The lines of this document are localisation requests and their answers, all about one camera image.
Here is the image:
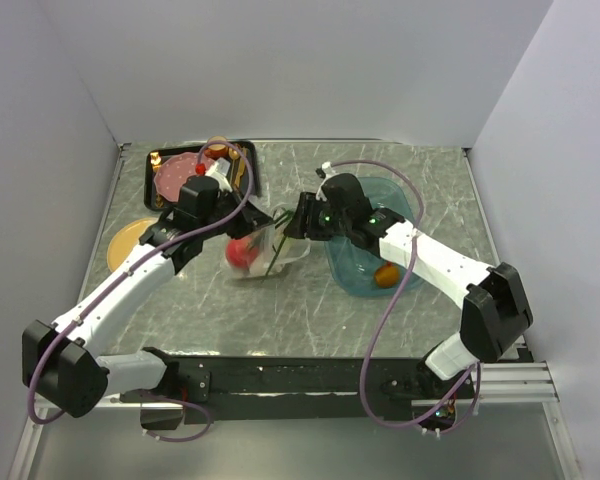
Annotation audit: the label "teal transparent plastic container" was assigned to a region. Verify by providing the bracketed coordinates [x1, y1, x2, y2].
[319, 175, 426, 300]

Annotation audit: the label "aluminium frame rail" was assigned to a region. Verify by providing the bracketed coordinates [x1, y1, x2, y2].
[64, 357, 558, 418]

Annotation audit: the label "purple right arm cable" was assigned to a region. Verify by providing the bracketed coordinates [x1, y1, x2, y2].
[324, 158, 482, 432]

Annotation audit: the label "green toy long beans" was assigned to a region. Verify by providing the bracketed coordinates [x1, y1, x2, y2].
[264, 209, 295, 277]

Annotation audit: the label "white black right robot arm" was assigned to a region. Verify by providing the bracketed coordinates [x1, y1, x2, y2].
[284, 173, 533, 398]

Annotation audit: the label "orange cup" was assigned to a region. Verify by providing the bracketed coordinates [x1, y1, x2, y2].
[204, 136, 228, 159]

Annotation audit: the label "gold fork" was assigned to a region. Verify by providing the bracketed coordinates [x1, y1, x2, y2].
[150, 151, 163, 208]

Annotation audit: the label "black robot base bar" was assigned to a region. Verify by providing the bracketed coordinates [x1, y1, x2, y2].
[121, 350, 479, 431]

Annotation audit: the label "gold knife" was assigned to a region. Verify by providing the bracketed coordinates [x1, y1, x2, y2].
[231, 147, 246, 191]

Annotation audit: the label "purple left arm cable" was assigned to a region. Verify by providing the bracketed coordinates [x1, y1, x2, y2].
[26, 140, 259, 426]

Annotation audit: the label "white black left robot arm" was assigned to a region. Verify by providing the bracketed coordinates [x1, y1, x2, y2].
[22, 173, 271, 424]

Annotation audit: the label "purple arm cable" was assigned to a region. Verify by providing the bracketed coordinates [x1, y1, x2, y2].
[324, 158, 482, 432]
[26, 140, 259, 426]

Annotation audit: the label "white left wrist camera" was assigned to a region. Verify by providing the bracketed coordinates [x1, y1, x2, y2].
[206, 158, 232, 191]

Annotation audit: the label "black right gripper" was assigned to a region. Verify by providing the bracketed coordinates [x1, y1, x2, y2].
[283, 193, 351, 243]

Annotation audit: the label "orange toy tangerine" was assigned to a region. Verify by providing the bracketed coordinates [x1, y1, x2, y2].
[374, 263, 401, 289]

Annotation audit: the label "clear polka dot zip bag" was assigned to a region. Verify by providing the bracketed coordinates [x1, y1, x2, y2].
[224, 204, 311, 279]

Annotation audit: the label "cream round plate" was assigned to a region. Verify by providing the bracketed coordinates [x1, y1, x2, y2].
[106, 217, 157, 272]

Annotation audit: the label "pink polka dot plate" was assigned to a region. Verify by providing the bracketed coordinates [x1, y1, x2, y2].
[155, 152, 200, 203]

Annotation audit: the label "black serving tray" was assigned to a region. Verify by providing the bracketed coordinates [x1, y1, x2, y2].
[144, 143, 248, 212]

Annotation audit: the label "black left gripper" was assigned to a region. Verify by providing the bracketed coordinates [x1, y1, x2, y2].
[199, 184, 274, 240]

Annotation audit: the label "red toy apple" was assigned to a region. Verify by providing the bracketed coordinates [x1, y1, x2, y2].
[225, 238, 259, 270]

